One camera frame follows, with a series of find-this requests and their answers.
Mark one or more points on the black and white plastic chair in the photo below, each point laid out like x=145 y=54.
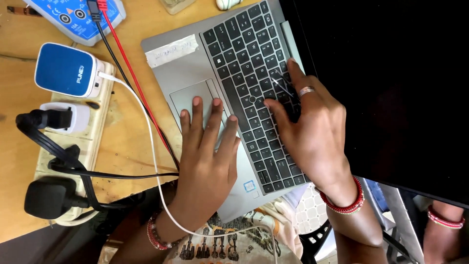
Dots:
x=311 y=212

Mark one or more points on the black multimeter test lead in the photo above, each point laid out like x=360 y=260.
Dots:
x=110 y=47

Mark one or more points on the grey metal frame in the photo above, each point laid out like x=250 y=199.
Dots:
x=401 y=220

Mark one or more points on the person's left hand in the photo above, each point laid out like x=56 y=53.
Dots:
x=205 y=172

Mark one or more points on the person's right hand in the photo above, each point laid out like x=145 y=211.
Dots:
x=318 y=135

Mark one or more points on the cream power strip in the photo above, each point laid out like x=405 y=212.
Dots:
x=99 y=121

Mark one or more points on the beige block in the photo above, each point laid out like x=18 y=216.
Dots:
x=177 y=5

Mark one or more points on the person's cream printed garment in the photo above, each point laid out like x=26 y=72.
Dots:
x=223 y=246

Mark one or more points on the white tape label strip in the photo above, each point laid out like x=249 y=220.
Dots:
x=172 y=50

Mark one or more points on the white rounded object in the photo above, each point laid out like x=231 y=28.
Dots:
x=228 y=3

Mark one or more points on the blue and white multimeter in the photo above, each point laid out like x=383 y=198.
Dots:
x=78 y=26

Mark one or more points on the white plug adapter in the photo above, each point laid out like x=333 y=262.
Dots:
x=80 y=117

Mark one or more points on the blue and white charger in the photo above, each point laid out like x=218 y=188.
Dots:
x=62 y=69

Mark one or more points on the grey laptop with black keyboard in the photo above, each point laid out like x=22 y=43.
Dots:
x=190 y=69

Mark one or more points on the red multimeter test lead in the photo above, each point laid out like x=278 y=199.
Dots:
x=122 y=47

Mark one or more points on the brown strip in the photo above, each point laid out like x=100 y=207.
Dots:
x=22 y=11

